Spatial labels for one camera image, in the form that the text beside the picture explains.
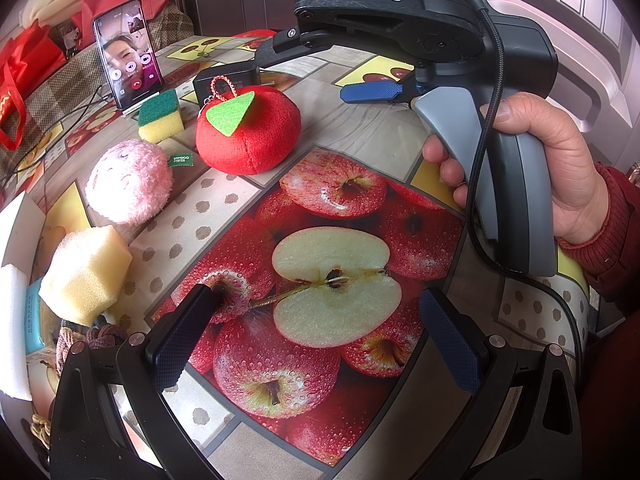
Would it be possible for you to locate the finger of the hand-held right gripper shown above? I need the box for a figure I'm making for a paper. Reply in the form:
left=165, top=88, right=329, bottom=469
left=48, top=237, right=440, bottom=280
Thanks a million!
left=254, top=0, right=437, bottom=68
left=340, top=80, right=418, bottom=106

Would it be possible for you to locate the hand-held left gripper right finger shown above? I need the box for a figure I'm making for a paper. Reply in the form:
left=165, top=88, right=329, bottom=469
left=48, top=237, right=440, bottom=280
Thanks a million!
left=419, top=287, right=583, bottom=480

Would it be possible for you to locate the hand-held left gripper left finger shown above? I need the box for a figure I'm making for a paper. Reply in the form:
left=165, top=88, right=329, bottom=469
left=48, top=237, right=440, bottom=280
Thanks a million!
left=50, top=284, right=223, bottom=480

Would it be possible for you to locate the yellow sponge block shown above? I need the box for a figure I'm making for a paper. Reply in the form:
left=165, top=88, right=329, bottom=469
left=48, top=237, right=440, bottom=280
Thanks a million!
left=39, top=225, right=134, bottom=327

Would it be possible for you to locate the red plush apple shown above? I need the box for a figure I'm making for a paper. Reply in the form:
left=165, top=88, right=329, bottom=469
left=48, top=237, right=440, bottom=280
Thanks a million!
left=195, top=76, right=302, bottom=176

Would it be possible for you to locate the light blue packet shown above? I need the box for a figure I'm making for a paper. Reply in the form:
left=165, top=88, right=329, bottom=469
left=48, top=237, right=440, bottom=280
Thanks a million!
left=24, top=280, right=47, bottom=356

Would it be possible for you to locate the pink plush ball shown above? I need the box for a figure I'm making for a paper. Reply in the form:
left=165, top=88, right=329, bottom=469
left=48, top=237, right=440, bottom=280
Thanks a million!
left=85, top=140, right=195, bottom=225

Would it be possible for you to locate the white cardboard box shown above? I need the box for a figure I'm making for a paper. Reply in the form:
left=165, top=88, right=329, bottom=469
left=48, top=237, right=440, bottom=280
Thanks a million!
left=0, top=190, right=51, bottom=271

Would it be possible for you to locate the green and yellow sponge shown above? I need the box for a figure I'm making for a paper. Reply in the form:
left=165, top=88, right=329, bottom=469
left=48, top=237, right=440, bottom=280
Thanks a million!
left=137, top=89, right=184, bottom=144

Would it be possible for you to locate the person's right forearm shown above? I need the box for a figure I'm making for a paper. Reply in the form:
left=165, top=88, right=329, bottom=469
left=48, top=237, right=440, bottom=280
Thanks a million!
left=556, top=162, right=640, bottom=313

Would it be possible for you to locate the person's right hand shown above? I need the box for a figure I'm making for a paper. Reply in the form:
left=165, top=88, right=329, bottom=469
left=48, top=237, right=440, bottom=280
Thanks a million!
left=421, top=91, right=609, bottom=247

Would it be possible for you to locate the fruit print tablecloth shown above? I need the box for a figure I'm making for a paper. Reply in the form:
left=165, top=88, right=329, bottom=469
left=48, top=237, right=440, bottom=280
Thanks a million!
left=0, top=30, right=601, bottom=480

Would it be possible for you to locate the white foam sheet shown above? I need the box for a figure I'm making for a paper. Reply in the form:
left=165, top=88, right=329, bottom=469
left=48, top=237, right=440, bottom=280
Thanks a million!
left=0, top=265, right=42, bottom=402

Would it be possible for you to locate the black charger adapter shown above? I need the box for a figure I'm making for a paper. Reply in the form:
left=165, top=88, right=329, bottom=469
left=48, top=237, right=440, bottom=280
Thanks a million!
left=192, top=62, right=262, bottom=109

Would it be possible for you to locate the silver phone stand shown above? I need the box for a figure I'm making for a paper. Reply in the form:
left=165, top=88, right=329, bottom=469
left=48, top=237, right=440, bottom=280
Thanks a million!
left=120, top=91, right=171, bottom=118

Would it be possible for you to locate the black smartphone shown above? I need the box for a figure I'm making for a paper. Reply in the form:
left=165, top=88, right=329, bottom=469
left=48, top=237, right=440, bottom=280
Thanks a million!
left=92, top=0, right=163, bottom=111

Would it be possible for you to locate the red printed tote bag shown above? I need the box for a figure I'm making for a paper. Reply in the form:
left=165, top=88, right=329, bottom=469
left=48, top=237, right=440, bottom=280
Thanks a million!
left=0, top=20, right=68, bottom=151

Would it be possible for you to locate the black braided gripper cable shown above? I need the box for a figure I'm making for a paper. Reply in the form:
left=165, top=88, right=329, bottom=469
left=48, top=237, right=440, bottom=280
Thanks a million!
left=442, top=0, right=588, bottom=391

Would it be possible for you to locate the brown braided rope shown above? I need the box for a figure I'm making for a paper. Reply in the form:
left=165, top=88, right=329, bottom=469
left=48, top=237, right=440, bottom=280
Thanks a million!
left=55, top=322, right=127, bottom=362

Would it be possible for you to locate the thin black cable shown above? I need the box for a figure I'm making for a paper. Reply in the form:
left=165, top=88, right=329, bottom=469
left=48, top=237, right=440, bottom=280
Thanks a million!
left=10, top=85, right=107, bottom=177

